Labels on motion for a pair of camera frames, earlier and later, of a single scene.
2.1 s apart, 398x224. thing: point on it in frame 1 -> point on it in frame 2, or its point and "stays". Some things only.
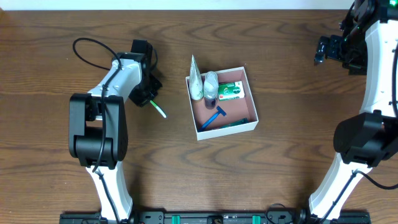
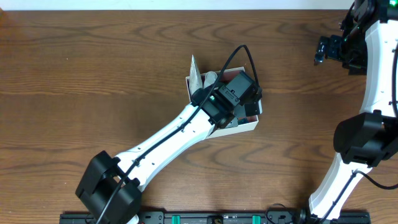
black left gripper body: (147, 94) -> (252, 107)
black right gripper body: (325, 47) stays
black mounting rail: (216, 218) stays
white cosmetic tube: (195, 82) stays
